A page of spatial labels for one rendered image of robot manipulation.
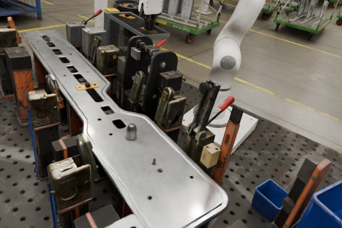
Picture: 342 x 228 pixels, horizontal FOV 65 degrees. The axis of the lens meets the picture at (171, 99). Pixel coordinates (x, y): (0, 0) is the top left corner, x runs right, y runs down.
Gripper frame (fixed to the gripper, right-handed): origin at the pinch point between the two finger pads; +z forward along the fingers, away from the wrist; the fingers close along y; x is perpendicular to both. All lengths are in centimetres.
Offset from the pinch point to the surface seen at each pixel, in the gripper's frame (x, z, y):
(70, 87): 3.4, 18.5, 40.5
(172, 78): 34.2, 6.9, 18.8
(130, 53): 11.2, 6.1, 19.1
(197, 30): -185, 92, -285
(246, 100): -26, 119, -195
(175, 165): 56, 18, 38
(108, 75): -4.0, 22.0, 18.4
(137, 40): 14.0, 0.1, 18.3
